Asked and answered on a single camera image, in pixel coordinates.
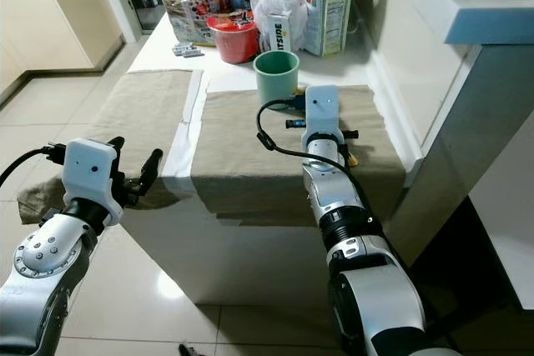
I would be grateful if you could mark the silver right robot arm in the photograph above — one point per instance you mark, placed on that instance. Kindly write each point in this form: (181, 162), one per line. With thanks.
(375, 298)

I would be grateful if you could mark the beige cloth placemat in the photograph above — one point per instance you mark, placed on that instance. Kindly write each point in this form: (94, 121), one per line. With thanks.
(133, 106)
(242, 172)

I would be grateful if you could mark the green cup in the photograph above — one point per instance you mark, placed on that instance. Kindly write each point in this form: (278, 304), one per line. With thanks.
(275, 81)

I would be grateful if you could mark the small white drink carton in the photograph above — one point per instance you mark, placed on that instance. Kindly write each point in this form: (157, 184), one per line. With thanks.
(281, 32)

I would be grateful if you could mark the red plastic bowl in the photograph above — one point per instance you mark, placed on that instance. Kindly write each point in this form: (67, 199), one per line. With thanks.
(234, 43)

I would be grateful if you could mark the small battery pack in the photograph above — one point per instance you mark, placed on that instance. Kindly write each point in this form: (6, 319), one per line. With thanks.
(188, 50)

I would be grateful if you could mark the white plastic bag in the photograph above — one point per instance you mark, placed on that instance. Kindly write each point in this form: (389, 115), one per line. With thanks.
(267, 7)

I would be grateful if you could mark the tall cream carton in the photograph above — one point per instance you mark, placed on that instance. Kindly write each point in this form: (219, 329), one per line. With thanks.
(325, 6)

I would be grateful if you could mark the cream kitchen cabinet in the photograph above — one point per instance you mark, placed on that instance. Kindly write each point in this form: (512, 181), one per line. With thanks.
(58, 14)

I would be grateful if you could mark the white counter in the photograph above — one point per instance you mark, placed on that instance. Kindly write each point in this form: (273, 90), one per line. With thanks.
(425, 64)

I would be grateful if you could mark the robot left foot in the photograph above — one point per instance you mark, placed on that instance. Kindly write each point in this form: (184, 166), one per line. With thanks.
(190, 349)

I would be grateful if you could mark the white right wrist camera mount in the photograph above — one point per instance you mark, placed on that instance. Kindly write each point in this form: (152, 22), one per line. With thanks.
(323, 114)

